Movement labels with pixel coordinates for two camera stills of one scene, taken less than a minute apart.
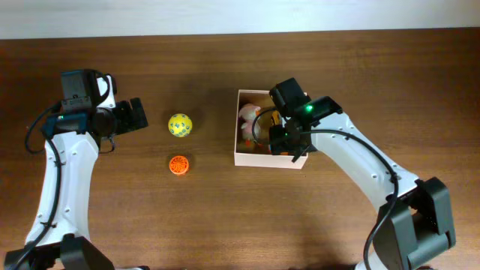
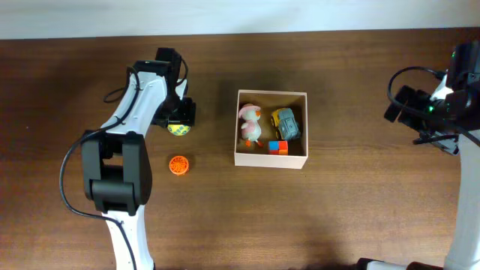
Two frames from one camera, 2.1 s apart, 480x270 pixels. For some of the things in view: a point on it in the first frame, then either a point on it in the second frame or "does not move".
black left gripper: [125, 108] → [187, 118]
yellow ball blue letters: [180, 125] does not move
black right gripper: [277, 143] → [415, 97]
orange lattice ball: [178, 164] does not move
